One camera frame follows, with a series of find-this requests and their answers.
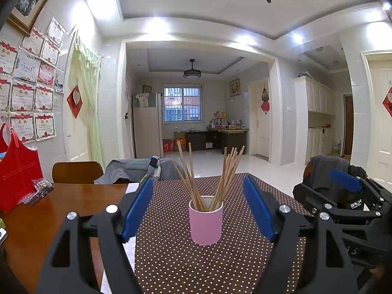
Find framed landscape picture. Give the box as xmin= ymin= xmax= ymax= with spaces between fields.
xmin=8 ymin=0 xmax=61 ymax=37

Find dark wooden desk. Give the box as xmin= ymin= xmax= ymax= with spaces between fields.
xmin=185 ymin=129 xmax=249 ymax=155

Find red diamond door decoration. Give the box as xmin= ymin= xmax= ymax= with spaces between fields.
xmin=382 ymin=87 xmax=392 ymax=123

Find red diamond wall decoration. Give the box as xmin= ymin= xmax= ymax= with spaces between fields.
xmin=67 ymin=86 xmax=83 ymax=120

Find dark grey jacket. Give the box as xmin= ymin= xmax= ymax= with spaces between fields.
xmin=303 ymin=155 xmax=367 ymax=203

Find clear plastic packet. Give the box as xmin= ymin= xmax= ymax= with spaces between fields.
xmin=20 ymin=178 xmax=53 ymax=206

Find white wall cabinets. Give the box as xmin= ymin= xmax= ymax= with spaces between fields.
xmin=294 ymin=76 xmax=336 ymax=163

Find round ceiling lamp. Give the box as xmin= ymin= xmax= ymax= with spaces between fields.
xmin=183 ymin=59 xmax=202 ymax=80

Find orange cardboard box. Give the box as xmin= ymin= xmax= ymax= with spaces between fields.
xmin=173 ymin=132 xmax=186 ymax=152

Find red bag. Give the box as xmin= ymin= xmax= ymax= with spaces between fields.
xmin=0 ymin=123 xmax=43 ymax=214

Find white door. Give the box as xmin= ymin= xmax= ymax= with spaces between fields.
xmin=249 ymin=80 xmax=270 ymax=160
xmin=361 ymin=50 xmax=392 ymax=188

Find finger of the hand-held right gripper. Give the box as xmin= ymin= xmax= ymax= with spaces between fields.
xmin=329 ymin=168 xmax=392 ymax=203
xmin=292 ymin=183 xmax=392 ymax=264

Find clutter of small desk things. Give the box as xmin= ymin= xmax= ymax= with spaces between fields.
xmin=207 ymin=112 xmax=246 ymax=130

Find barred window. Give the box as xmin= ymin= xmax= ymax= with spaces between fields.
xmin=163 ymin=86 xmax=203 ymax=123

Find red tassel door decoration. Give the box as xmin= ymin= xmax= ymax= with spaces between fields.
xmin=260 ymin=87 xmax=272 ymax=116

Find brown door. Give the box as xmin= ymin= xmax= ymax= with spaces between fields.
xmin=343 ymin=95 xmax=355 ymax=157

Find light green curtain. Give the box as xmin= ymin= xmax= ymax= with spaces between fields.
xmin=72 ymin=35 xmax=103 ymax=163

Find pink cup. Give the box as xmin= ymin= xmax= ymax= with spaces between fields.
xmin=188 ymin=195 xmax=224 ymax=245

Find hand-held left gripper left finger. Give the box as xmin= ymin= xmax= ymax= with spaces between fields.
xmin=37 ymin=178 xmax=154 ymax=294

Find white refrigerator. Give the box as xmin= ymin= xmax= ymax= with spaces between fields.
xmin=132 ymin=93 xmax=163 ymax=159

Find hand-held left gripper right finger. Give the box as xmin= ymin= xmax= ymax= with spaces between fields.
xmin=242 ymin=175 xmax=360 ymax=294

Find bunch of wooden chopsticks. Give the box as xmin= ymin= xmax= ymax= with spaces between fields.
xmin=171 ymin=140 xmax=245 ymax=212

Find wooden chair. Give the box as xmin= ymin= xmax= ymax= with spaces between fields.
xmin=52 ymin=161 xmax=105 ymax=184
xmin=303 ymin=155 xmax=351 ymax=180

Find grey garment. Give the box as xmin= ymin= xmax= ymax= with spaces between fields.
xmin=95 ymin=156 xmax=184 ymax=185

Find group of award certificates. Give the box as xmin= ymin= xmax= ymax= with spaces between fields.
xmin=0 ymin=17 xmax=67 ymax=143

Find brown polka dot tablecloth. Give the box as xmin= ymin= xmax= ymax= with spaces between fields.
xmin=134 ymin=173 xmax=313 ymax=294

